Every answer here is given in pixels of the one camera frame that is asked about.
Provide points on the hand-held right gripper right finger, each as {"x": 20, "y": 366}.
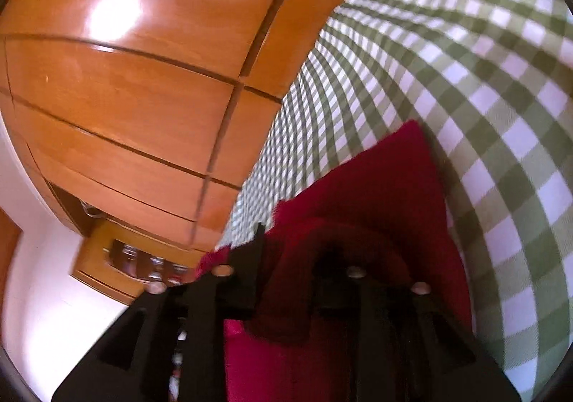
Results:
{"x": 329, "y": 291}

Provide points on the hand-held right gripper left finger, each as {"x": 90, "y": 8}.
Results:
{"x": 241, "y": 277}

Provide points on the red pants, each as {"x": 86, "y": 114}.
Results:
{"x": 394, "y": 205}

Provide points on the wooden shelf cabinet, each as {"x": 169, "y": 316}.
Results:
{"x": 94, "y": 263}

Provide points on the wooden wardrobe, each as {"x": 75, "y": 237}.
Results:
{"x": 134, "y": 84}

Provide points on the green checkered blanket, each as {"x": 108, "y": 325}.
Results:
{"x": 470, "y": 70}

